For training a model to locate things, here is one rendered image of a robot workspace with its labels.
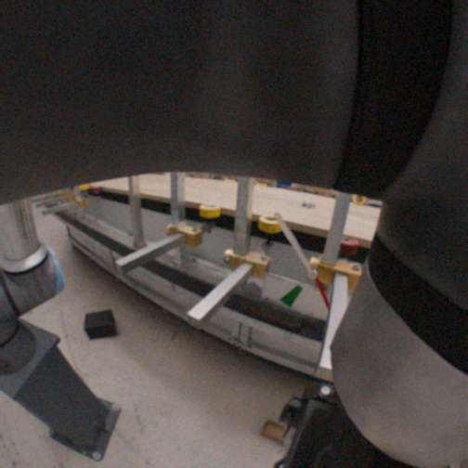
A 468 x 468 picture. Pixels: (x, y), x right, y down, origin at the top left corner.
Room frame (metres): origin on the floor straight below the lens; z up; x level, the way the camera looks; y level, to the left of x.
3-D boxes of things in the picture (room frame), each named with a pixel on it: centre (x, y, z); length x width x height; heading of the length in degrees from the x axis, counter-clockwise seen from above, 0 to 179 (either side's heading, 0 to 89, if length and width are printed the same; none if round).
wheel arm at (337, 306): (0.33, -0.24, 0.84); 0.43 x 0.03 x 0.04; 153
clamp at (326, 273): (0.42, -0.27, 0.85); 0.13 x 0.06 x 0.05; 63
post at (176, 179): (0.66, 0.20, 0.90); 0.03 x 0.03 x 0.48; 63
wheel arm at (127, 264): (0.59, 0.19, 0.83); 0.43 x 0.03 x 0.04; 153
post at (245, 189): (0.54, -0.02, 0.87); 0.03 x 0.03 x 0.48; 63
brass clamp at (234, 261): (0.53, -0.04, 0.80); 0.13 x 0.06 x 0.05; 63
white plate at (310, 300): (0.42, -0.21, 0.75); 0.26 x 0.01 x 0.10; 63
